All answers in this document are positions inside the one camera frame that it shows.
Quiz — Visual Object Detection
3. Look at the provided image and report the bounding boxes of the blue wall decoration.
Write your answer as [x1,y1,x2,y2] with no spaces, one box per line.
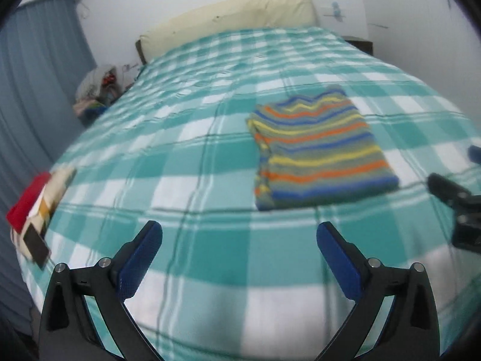
[324,2,348,22]

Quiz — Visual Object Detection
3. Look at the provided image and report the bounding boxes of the blue grey curtain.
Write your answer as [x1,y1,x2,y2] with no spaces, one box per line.
[0,0,97,341]

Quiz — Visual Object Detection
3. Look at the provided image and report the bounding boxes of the pile of bedside clutter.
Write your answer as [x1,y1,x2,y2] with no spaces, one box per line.
[73,64,144,127]

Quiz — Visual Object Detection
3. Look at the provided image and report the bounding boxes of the multicolour striped knit garment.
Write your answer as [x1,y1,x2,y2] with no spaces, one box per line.
[246,86,400,212]

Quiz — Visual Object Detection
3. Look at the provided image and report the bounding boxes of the teal white checked blanket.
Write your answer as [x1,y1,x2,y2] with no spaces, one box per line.
[17,26,481,361]

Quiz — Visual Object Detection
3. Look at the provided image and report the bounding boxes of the red cream black folded cloth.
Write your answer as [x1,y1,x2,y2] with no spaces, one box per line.
[5,167,78,270]

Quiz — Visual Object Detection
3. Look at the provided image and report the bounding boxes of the dark wooden nightstand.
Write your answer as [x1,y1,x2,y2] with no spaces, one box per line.
[342,35,376,57]

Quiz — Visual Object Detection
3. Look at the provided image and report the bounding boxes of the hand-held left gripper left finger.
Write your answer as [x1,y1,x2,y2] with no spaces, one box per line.
[38,220,164,361]

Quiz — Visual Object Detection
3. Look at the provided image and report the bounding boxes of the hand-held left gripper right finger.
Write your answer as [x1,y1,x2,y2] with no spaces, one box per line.
[316,221,441,361]

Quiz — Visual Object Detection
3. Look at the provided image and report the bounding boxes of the cream padded headboard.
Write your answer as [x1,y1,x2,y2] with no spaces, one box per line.
[135,0,317,64]

